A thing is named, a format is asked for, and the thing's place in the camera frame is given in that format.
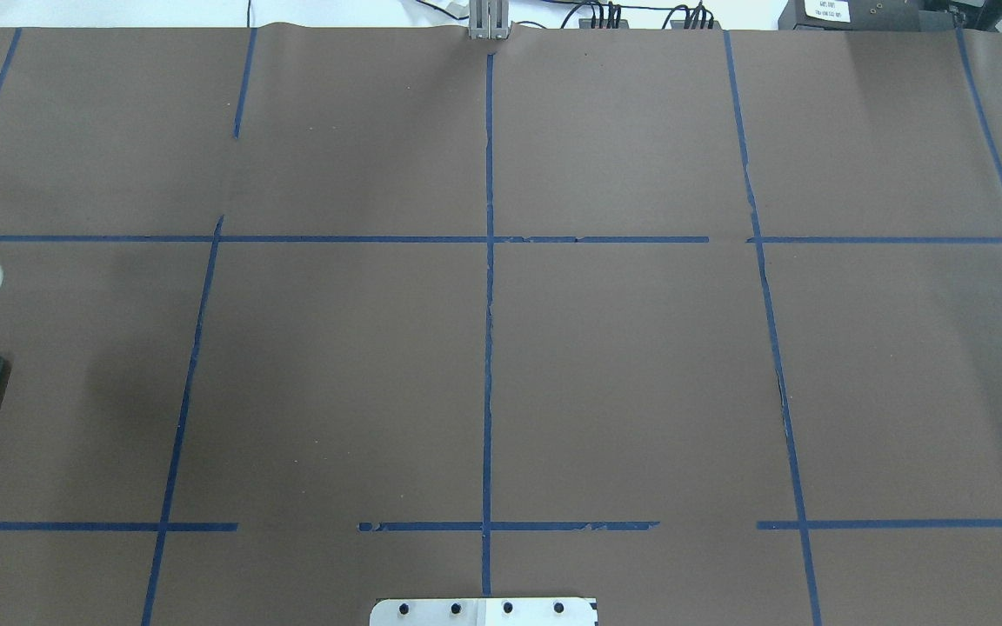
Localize orange black hub near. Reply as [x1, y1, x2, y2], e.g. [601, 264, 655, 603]
[661, 1, 719, 30]

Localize aluminium frame post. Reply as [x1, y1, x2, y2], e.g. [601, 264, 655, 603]
[468, 0, 511, 40]

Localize black desktop box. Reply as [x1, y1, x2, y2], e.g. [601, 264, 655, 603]
[777, 1, 957, 32]

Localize orange black hub far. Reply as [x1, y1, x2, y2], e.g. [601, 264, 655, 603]
[567, 1, 625, 30]

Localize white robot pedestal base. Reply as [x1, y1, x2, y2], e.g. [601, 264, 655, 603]
[369, 596, 599, 625]

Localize orange black hub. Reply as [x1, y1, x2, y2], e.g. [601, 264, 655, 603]
[661, 1, 719, 30]
[567, 1, 625, 30]

